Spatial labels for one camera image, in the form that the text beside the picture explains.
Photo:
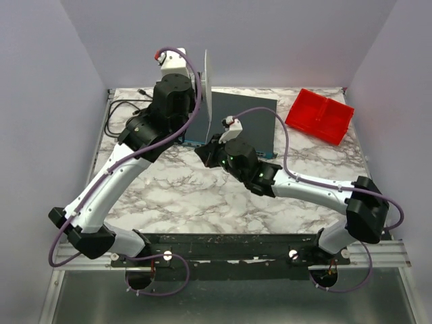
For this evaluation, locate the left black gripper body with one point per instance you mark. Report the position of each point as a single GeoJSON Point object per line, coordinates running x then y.
{"type": "Point", "coordinates": [196, 93]}

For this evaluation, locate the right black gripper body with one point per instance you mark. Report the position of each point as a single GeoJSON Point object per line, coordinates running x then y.
{"type": "Point", "coordinates": [213, 150]}

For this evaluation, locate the white cable spool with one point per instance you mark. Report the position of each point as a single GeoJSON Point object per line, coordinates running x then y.
{"type": "Point", "coordinates": [206, 85]}

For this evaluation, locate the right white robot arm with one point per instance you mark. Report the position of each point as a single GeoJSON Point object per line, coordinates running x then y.
{"type": "Point", "coordinates": [360, 202]}

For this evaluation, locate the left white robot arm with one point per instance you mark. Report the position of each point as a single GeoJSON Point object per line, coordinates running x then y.
{"type": "Point", "coordinates": [145, 137]}

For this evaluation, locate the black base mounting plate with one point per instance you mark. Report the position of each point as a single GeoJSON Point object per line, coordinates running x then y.
{"type": "Point", "coordinates": [228, 257]}

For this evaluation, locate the red plastic bin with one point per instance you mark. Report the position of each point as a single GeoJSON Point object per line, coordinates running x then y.
{"type": "Point", "coordinates": [320, 117]}

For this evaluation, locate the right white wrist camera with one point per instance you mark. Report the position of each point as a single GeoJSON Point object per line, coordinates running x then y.
{"type": "Point", "coordinates": [233, 128]}

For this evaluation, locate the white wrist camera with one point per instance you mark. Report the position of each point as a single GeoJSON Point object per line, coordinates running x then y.
{"type": "Point", "coordinates": [171, 62]}
{"type": "Point", "coordinates": [233, 128]}

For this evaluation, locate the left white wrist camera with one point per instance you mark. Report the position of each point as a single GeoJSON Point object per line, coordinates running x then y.
{"type": "Point", "coordinates": [171, 62]}

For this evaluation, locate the dark blue network switch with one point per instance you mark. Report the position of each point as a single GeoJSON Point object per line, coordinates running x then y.
{"type": "Point", "coordinates": [258, 126]}

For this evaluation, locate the aluminium rail frame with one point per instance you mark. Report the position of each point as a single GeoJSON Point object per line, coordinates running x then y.
{"type": "Point", "coordinates": [369, 289]}

